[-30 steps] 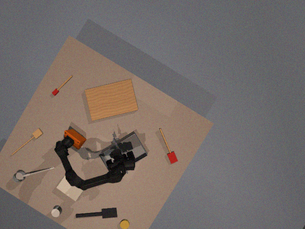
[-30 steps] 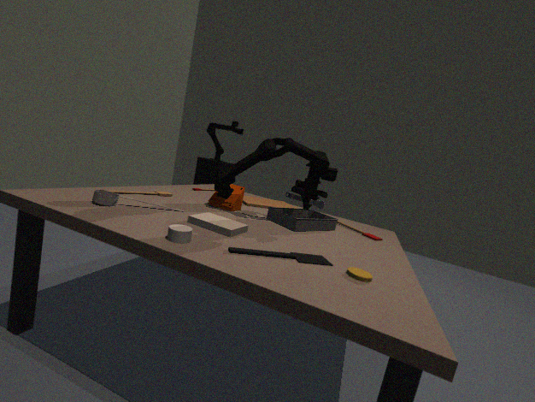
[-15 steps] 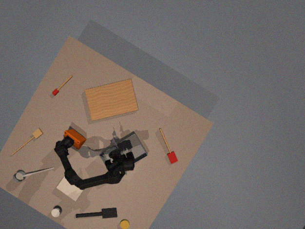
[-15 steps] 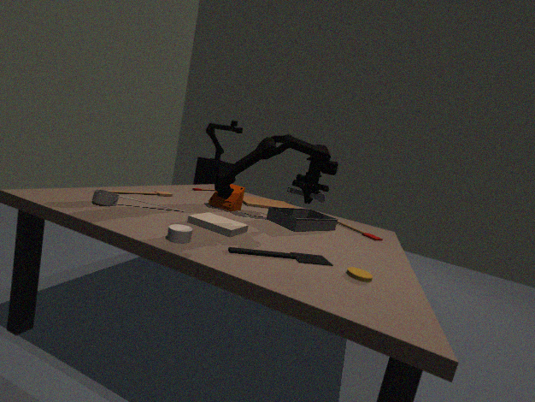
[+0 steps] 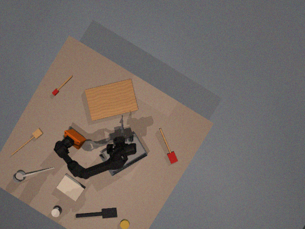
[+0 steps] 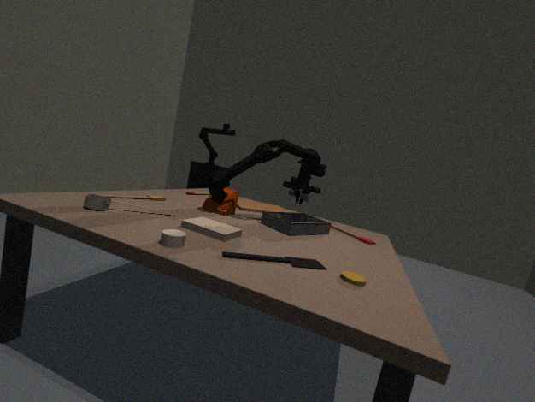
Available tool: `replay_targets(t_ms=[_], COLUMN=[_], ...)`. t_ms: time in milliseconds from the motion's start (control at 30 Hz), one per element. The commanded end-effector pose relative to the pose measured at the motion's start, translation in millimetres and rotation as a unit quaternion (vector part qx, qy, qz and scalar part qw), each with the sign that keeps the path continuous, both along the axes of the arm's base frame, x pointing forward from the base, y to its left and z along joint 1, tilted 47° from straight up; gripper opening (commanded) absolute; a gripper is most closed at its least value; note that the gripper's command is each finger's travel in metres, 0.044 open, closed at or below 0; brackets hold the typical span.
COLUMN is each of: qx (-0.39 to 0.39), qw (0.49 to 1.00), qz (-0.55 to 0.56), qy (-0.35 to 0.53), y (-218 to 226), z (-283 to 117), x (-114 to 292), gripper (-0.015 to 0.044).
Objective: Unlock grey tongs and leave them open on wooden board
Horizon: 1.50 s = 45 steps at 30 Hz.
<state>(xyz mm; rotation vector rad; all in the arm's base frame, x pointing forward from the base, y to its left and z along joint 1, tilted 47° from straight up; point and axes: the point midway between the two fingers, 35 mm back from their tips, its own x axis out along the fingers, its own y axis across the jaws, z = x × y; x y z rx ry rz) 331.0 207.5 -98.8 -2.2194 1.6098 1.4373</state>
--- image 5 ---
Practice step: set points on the grey short cylinder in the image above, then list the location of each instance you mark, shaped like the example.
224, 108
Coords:
56, 211

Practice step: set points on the yellow flat disc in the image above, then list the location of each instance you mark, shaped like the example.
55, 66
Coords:
124, 224

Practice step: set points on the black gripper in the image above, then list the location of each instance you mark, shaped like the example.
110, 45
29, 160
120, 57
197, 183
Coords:
110, 148

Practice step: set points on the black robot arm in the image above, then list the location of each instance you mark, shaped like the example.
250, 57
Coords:
113, 163

